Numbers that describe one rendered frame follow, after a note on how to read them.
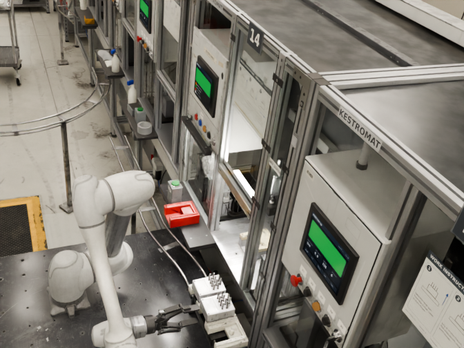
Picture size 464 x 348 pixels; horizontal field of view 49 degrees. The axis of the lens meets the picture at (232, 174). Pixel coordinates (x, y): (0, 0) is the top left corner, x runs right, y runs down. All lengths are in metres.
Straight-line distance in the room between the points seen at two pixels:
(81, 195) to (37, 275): 0.91
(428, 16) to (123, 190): 1.43
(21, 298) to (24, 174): 2.13
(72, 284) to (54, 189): 2.07
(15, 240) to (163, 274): 1.56
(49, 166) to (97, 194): 2.79
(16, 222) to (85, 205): 2.23
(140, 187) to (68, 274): 0.62
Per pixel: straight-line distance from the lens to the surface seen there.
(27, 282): 2.74
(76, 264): 2.42
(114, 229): 2.20
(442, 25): 2.29
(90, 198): 1.93
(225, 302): 2.26
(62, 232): 4.01
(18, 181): 4.57
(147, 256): 2.80
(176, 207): 2.68
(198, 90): 2.43
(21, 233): 4.03
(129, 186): 1.97
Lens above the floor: 2.63
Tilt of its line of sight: 34 degrees down
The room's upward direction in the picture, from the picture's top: 8 degrees clockwise
